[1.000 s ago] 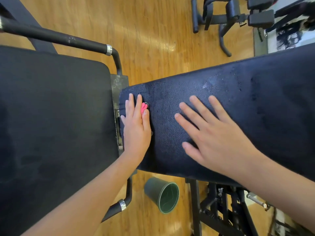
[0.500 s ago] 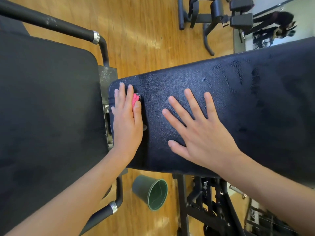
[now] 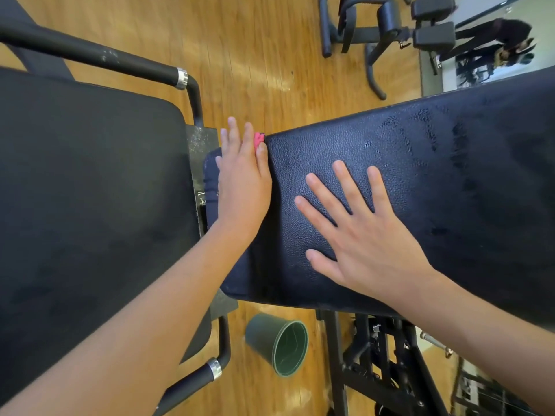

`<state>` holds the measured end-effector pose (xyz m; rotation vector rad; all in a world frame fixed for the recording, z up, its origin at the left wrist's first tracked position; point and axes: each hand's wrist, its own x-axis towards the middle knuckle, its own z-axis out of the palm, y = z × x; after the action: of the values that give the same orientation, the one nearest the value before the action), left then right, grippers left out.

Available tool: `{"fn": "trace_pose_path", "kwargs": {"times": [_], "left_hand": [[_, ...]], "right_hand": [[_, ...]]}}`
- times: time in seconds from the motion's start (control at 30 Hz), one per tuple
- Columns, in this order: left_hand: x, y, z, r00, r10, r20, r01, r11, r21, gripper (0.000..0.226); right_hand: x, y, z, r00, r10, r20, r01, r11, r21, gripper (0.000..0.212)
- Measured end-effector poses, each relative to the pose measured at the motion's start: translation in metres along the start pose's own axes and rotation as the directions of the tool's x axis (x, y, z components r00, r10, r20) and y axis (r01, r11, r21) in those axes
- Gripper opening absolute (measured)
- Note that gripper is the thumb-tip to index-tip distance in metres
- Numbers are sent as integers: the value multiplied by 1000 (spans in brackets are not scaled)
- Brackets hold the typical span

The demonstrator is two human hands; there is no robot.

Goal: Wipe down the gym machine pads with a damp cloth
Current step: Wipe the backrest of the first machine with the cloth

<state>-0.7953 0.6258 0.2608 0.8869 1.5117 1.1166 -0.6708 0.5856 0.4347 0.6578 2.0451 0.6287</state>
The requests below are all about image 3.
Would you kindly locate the person's left hand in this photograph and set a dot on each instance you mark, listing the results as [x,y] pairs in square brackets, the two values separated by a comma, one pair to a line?
[243,186]

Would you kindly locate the person's right hand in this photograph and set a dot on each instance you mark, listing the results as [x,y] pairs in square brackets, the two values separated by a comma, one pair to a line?
[373,242]

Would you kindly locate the pink cleaning cloth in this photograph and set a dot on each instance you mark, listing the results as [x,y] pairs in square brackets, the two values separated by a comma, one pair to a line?
[258,139]

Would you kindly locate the person's left forearm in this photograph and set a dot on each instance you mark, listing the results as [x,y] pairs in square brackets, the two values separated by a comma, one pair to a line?
[113,342]

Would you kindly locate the person's right forearm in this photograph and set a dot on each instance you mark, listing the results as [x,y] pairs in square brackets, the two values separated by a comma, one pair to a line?
[494,333]

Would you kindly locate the dark green plastic bucket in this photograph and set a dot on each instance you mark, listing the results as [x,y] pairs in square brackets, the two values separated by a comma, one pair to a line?
[277,344]

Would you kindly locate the black gym machine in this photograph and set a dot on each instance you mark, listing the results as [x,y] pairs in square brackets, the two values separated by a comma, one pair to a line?
[381,34]

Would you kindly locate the large wall mirror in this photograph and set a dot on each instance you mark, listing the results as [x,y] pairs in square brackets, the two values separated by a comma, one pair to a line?
[494,39]

